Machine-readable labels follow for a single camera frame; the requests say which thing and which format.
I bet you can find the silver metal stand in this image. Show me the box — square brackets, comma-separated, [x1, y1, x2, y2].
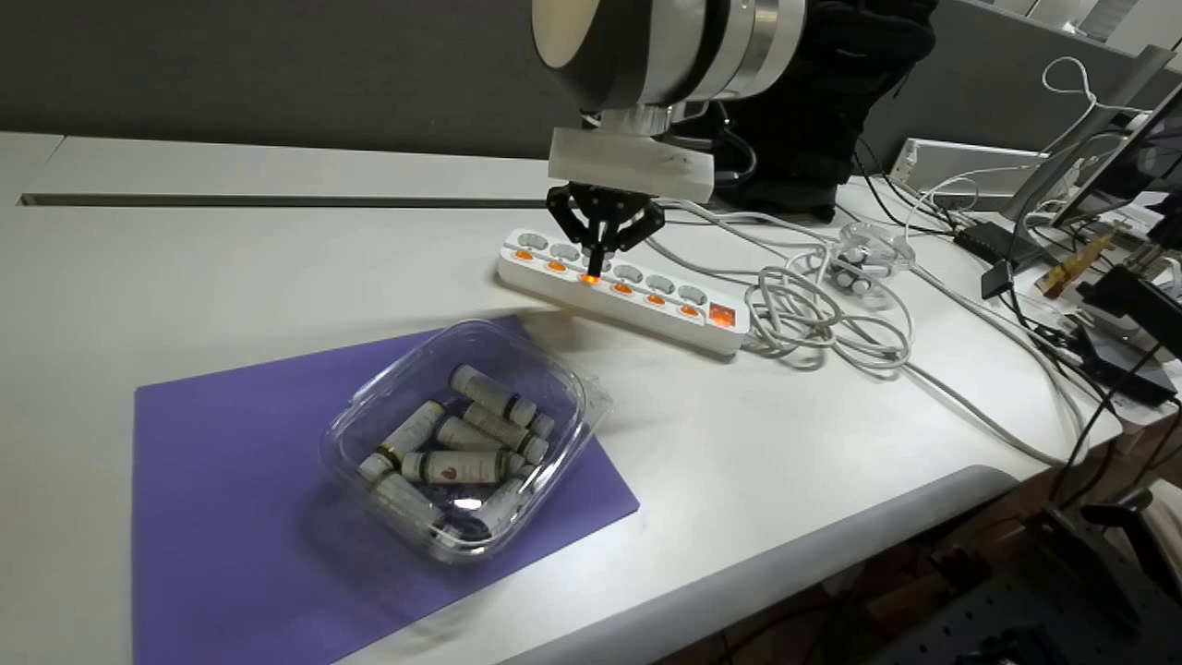
[1006, 42, 1182, 234]

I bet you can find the white tube with dark cap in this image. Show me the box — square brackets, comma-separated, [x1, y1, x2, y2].
[431, 415, 502, 456]
[446, 361, 544, 427]
[458, 403, 555, 466]
[369, 474, 458, 554]

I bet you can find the white multi-switch power strip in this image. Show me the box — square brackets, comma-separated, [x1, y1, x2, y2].
[496, 225, 755, 361]

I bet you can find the white looped cable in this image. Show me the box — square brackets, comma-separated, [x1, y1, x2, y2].
[1039, 53, 1143, 139]

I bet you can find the small clear plastic holder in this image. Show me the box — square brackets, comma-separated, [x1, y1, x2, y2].
[819, 217, 922, 299]

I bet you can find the white gripper body block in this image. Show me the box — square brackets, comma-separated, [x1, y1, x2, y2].
[544, 106, 722, 206]

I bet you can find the clear plastic container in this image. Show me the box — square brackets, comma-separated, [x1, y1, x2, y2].
[318, 313, 608, 569]

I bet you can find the black backpack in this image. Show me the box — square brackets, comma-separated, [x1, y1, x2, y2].
[670, 0, 942, 225]

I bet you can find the black boxy device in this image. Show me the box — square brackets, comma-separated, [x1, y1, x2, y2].
[1081, 262, 1182, 361]

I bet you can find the transparent acrylic box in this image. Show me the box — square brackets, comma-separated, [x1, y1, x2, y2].
[887, 133, 1052, 206]

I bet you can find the long grey cable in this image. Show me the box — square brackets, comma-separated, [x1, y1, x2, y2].
[906, 262, 1100, 474]

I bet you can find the white tube with printed logo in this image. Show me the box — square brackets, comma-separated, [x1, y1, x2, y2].
[400, 448, 530, 486]

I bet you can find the yellow wooden stick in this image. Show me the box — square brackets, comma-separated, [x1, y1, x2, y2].
[1034, 228, 1118, 299]

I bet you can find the coiled white power cable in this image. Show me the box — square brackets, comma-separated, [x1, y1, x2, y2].
[640, 191, 922, 379]

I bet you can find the black cable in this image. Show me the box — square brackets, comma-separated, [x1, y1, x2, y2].
[857, 169, 989, 244]

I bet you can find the white tube with black band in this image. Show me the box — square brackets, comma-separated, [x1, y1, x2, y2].
[355, 399, 450, 486]

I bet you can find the flat black device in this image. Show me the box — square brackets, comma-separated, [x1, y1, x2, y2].
[1059, 307, 1182, 411]

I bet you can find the purple rectangular mat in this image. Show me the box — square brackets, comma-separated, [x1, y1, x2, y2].
[129, 313, 642, 665]

